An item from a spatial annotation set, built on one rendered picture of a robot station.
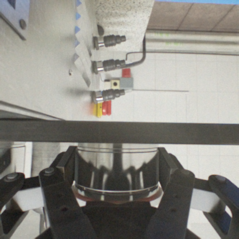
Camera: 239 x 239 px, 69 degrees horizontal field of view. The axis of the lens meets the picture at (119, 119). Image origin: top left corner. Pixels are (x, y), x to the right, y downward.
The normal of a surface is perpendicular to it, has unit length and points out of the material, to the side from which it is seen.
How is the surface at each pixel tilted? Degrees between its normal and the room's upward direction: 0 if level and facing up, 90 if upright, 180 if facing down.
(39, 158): 90
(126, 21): 0
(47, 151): 90
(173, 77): 90
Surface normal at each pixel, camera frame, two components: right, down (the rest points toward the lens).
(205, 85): 0.03, -0.08
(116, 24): -0.02, 1.00
